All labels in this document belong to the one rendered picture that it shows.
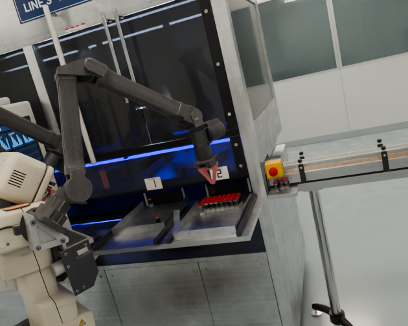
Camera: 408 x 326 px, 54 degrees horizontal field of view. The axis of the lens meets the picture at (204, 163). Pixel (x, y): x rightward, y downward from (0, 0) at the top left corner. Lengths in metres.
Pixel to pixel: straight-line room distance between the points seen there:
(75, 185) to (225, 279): 1.10
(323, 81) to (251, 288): 4.65
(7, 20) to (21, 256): 1.25
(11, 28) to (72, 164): 1.13
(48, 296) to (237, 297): 1.01
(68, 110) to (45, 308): 0.63
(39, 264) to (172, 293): 0.98
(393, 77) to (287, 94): 1.48
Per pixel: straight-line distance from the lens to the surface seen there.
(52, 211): 1.23
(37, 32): 2.16
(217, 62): 1.78
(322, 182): 1.94
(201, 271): 2.12
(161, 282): 2.23
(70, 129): 1.28
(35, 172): 1.37
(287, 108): 6.42
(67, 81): 1.32
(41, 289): 1.48
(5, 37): 2.28
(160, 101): 1.38
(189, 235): 1.60
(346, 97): 6.39
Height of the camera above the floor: 1.49
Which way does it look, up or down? 13 degrees down
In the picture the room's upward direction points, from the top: 14 degrees counter-clockwise
